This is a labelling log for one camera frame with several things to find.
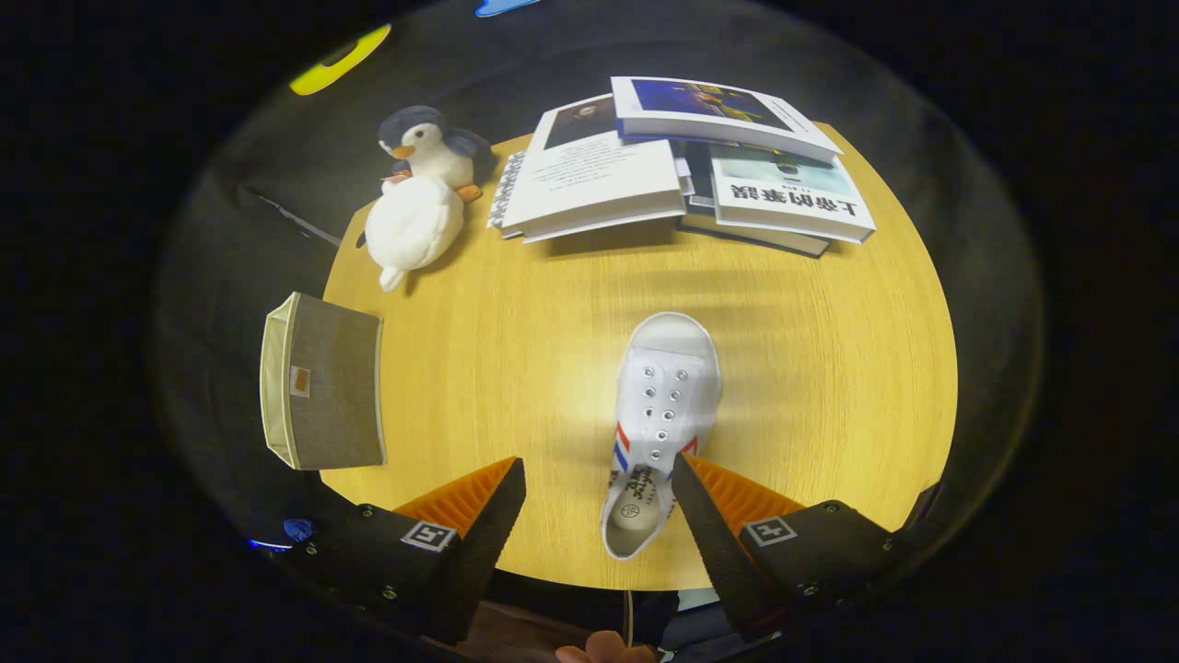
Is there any pale teal cover book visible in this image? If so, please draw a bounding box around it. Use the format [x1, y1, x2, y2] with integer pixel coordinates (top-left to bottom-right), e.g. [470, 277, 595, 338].
[707, 145, 877, 245]

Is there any thin grey backdrop pole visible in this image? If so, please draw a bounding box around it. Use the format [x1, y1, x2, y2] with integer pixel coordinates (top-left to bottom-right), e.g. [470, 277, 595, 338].
[243, 188, 344, 247]

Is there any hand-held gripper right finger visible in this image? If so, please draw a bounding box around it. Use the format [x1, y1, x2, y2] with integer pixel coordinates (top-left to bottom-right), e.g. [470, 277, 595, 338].
[670, 451, 924, 638]

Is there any white round plush toy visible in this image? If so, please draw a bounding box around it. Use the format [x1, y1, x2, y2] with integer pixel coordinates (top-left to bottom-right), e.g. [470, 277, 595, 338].
[363, 174, 467, 294]

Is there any white striped canvas shoe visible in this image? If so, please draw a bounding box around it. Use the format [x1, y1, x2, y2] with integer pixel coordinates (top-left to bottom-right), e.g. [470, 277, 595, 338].
[600, 311, 723, 562]

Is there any white book with portrait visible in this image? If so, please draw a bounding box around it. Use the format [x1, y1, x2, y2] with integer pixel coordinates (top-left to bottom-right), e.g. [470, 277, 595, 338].
[501, 94, 688, 244]

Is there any grey penguin plush toy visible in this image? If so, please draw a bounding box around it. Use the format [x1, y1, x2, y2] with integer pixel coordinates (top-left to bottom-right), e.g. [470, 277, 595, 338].
[377, 105, 496, 204]

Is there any grey fabric storage box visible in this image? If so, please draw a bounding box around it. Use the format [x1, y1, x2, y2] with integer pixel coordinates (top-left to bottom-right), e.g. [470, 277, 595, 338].
[260, 291, 389, 472]

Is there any dark cover book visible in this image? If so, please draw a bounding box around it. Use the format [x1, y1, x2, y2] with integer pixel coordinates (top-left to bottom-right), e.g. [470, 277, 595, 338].
[676, 138, 835, 260]

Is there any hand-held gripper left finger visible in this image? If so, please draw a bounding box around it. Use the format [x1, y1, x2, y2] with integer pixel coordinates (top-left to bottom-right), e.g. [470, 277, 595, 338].
[295, 456, 528, 646]

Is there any blue cover book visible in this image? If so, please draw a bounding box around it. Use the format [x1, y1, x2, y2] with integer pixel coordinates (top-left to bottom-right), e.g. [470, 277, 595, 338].
[610, 76, 843, 165]

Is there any patterned spiral notebook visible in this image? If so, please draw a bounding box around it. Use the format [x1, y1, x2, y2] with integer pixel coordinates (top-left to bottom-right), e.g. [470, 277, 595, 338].
[486, 151, 528, 237]

